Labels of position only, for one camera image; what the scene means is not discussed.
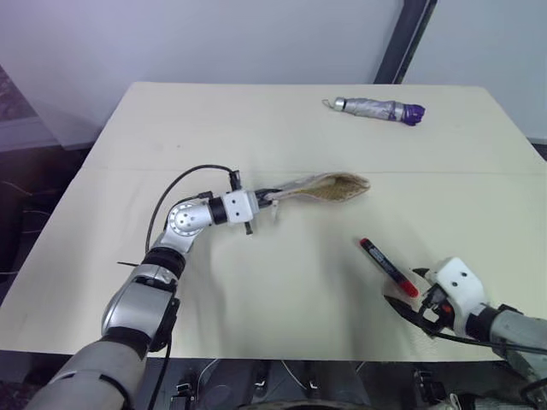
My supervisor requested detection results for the beige grid pouch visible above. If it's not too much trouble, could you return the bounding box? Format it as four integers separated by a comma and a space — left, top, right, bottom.
265, 172, 371, 225

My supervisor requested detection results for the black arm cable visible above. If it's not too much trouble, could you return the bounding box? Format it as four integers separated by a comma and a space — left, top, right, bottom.
144, 165, 242, 257
426, 327, 547, 356

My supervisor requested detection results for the red marker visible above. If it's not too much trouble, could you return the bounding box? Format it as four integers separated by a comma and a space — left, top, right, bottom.
357, 237, 421, 298

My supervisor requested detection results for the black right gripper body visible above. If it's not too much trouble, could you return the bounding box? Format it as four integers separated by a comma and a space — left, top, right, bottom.
417, 284, 456, 337

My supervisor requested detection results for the dark metal post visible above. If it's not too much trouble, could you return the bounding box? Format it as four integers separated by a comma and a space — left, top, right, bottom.
373, 0, 438, 85

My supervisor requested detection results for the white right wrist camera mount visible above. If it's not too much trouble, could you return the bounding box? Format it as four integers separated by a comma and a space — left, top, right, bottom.
426, 256, 489, 339

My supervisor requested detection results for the thin white cable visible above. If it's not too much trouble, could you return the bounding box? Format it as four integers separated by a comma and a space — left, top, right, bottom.
279, 360, 320, 392

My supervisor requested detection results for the folded grey purple umbrella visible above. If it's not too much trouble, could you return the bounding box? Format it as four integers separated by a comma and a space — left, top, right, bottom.
321, 97, 426, 128

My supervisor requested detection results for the cream tablecloth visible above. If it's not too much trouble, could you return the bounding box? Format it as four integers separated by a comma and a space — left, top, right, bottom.
0, 80, 547, 364

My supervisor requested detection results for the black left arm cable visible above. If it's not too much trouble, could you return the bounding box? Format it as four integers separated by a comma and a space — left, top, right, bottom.
144, 165, 242, 257

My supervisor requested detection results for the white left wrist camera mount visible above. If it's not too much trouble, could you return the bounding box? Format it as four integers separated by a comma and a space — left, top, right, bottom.
221, 189, 261, 236

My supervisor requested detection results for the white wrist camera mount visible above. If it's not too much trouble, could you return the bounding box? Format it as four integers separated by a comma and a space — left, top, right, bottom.
221, 189, 261, 236
426, 256, 489, 339

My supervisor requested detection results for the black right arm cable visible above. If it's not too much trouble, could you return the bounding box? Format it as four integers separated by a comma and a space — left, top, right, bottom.
426, 327, 547, 356

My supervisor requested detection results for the grey slanted board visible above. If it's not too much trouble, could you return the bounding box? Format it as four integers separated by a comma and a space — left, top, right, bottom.
0, 62, 102, 151

